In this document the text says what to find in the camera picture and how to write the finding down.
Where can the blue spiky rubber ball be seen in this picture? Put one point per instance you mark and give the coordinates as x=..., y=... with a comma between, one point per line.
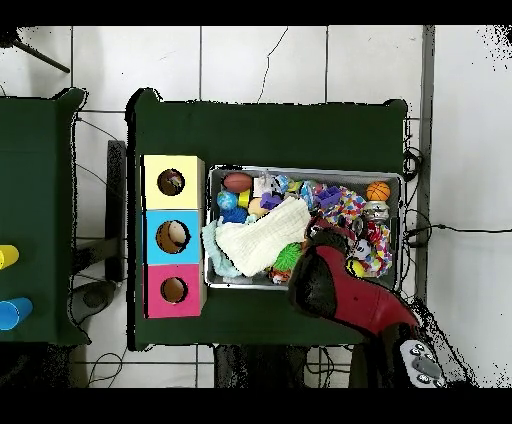
x=234, y=216

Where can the wooden box with three holes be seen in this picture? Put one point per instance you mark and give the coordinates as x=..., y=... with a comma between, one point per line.
x=192, y=168

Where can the mint knitted cloth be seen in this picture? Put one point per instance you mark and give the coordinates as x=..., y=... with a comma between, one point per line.
x=210, y=248

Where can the orange toy basketball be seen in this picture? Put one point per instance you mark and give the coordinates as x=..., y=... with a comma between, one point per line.
x=378, y=191

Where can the dark green table cloth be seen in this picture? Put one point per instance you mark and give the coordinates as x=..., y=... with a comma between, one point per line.
x=36, y=180
x=280, y=136

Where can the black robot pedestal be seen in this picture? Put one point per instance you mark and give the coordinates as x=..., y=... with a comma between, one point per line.
x=256, y=368

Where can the globe print ball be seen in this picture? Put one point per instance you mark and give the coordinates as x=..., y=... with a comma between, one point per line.
x=227, y=200

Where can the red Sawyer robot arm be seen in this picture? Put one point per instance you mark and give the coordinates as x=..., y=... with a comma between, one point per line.
x=360, y=300

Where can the brown toy football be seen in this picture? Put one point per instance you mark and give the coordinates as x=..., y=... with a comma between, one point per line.
x=238, y=182

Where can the blue cup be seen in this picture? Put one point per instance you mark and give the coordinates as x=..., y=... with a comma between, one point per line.
x=14, y=314

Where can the green spiky rubber ball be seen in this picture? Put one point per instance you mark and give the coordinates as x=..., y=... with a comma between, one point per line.
x=286, y=256

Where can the polka dot cloth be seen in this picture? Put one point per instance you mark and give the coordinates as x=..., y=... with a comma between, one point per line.
x=174, y=182
x=384, y=248
x=346, y=206

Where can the grey stand foot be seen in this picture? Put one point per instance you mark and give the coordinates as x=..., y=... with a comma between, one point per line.
x=94, y=298

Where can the yellow cup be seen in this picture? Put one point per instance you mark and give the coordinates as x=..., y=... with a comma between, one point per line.
x=8, y=256

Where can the black upright panel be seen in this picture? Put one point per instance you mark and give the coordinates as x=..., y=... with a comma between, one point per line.
x=116, y=208

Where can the cream knitted cloth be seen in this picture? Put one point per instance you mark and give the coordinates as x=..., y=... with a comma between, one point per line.
x=260, y=240

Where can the purple toy building brick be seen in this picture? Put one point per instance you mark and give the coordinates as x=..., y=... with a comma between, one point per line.
x=328, y=196

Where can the black tripod leg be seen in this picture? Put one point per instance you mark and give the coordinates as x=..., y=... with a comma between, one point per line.
x=40, y=55

